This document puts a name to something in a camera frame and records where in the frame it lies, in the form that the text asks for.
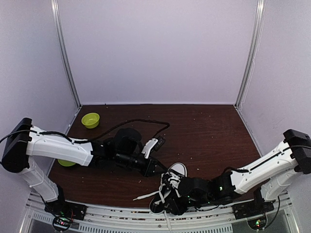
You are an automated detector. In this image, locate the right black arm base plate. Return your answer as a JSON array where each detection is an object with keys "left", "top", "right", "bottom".
[{"left": 232, "top": 202, "right": 274, "bottom": 219}]

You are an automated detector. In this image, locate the black white canvas sneaker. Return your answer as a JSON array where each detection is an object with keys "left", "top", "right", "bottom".
[{"left": 133, "top": 163, "right": 188, "bottom": 233}]

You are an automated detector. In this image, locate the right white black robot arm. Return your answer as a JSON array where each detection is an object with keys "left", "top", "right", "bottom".
[{"left": 162, "top": 130, "right": 311, "bottom": 215}]

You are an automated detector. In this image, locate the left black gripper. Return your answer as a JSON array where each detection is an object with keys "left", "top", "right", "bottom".
[{"left": 116, "top": 151, "right": 168, "bottom": 178}]

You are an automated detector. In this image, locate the round led controller board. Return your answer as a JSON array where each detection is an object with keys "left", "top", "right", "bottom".
[
  {"left": 247, "top": 216, "right": 267, "bottom": 231},
  {"left": 52, "top": 216, "right": 72, "bottom": 232}
]

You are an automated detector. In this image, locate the left round led controller board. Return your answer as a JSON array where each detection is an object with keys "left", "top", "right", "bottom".
[{"left": 52, "top": 216, "right": 72, "bottom": 232}]

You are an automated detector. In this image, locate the green plastic bowl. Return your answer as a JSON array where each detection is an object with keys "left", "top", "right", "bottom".
[{"left": 81, "top": 113, "right": 100, "bottom": 129}]

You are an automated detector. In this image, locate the right round led controller board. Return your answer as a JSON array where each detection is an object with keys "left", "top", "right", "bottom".
[{"left": 247, "top": 216, "right": 267, "bottom": 231}]

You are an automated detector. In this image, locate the aluminium front rail frame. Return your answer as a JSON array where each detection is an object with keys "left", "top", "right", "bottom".
[{"left": 17, "top": 192, "right": 302, "bottom": 233}]

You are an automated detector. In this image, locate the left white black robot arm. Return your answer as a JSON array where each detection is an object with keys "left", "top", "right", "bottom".
[{"left": 0, "top": 118, "right": 167, "bottom": 216}]

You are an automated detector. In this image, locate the aluminium frame post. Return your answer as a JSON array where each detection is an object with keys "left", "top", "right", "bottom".
[
  {"left": 235, "top": 0, "right": 265, "bottom": 109},
  {"left": 51, "top": 0, "right": 82, "bottom": 109}
]

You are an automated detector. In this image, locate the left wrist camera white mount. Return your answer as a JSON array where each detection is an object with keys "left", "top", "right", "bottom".
[{"left": 141, "top": 136, "right": 166, "bottom": 159}]

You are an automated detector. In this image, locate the right aluminium frame post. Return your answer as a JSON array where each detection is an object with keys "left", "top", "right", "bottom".
[{"left": 235, "top": 0, "right": 265, "bottom": 109}]

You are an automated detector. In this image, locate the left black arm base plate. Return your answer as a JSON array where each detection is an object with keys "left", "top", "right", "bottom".
[{"left": 44, "top": 202, "right": 87, "bottom": 220}]

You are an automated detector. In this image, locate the left aluminium frame post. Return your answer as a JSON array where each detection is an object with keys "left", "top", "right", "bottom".
[{"left": 51, "top": 0, "right": 82, "bottom": 109}]

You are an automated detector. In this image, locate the green plastic plate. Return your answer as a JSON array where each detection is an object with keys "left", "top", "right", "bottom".
[{"left": 57, "top": 159, "right": 76, "bottom": 167}]

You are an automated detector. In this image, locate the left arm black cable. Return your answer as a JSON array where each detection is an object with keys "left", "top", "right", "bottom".
[{"left": 0, "top": 118, "right": 171, "bottom": 151}]

